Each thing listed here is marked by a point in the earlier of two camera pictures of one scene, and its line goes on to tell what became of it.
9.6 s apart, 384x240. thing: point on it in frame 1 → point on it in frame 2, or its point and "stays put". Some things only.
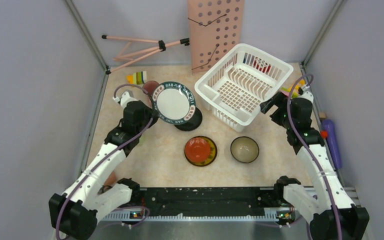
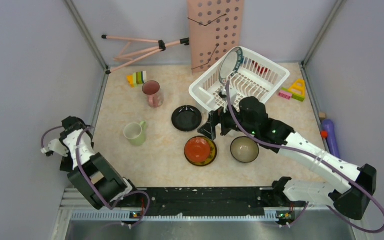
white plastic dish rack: x=234 y=89 stays put
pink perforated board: x=215 y=28 stays put
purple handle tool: x=328 y=126 stays put
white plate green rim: x=173 y=103 → x=230 y=64
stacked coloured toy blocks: x=137 y=78 stays put
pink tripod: x=138 y=55 stays put
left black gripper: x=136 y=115 → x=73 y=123
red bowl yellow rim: x=200 y=151 stays put
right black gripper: x=280 y=100 → x=216 y=117
